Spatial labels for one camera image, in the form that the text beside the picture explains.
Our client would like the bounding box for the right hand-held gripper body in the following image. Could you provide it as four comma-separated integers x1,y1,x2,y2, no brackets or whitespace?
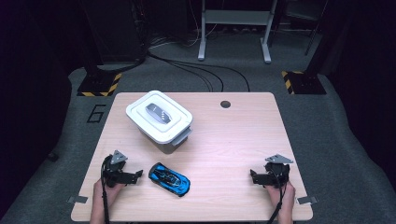
264,153,294,189

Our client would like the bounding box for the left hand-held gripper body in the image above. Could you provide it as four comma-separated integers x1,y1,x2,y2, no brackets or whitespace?
101,149,135,188

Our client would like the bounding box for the blue toy car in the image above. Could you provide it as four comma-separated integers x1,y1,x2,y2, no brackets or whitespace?
148,161,191,198

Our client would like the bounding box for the clear grey storage box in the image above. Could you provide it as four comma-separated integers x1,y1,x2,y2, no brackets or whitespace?
136,127,193,155

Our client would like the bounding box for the white box lid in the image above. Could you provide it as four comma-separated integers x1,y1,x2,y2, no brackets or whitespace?
125,90,193,147

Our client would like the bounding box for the person's left hand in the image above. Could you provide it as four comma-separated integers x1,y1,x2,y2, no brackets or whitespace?
92,179,125,203

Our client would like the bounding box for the person's right hand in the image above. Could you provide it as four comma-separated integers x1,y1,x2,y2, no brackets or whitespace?
265,181,296,210

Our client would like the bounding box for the grey tape strip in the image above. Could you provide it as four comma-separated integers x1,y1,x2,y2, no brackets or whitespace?
67,195,89,204
296,195,318,205

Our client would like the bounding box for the black striped stand base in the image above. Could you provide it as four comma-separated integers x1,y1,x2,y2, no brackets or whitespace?
281,70,328,95
77,72,123,97

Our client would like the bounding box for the dark cabinet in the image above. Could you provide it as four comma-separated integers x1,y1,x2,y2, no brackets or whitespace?
90,0,146,63

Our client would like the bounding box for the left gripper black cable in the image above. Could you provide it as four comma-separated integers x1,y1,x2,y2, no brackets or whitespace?
100,155,111,224

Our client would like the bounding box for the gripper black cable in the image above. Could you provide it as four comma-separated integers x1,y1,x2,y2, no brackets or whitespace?
100,155,111,224
265,183,287,224

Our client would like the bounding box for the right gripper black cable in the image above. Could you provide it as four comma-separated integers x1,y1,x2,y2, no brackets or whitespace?
265,183,287,224

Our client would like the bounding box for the bundle of black floor cables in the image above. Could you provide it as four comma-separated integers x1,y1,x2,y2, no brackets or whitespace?
146,50,251,93

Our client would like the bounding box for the black stand post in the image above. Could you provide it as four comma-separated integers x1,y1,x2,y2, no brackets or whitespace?
78,0,105,76
306,0,354,76

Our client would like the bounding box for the white metal stand frame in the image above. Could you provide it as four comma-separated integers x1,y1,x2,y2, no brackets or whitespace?
197,0,278,64

